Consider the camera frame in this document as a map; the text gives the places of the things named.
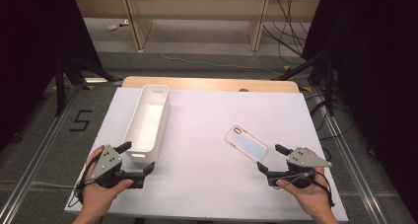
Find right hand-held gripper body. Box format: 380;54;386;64
266;146;333;189

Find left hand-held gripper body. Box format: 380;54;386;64
89;144;146;189

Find pink-rimmed phone case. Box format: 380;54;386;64
224;124;269;162

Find white plastic storage bin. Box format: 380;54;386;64
121;84;171;167

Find person's right hand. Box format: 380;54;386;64
275;147;333;217

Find person's left hand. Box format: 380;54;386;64
80;145;134;216

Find white board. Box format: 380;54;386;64
64;86;349;223

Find black tripod stand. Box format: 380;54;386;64
271;47;337;117
53;51;123;117

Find dark curtain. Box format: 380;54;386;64
301;0;418;215
0;0;104;149

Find beige wooden shelf unit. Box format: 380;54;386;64
72;0;322;52

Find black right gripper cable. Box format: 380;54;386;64
269;170;336;208

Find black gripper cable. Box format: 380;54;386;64
65;154;100;209
269;170;336;208

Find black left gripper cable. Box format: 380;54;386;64
65;154;100;209

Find black floor cable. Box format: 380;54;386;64
305;91;353;163

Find metal floor rail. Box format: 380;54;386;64
0;85;84;224
311;85;389;224

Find white floor cable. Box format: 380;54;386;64
124;19;312;80

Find bundle of black cables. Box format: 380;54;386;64
261;0;312;58

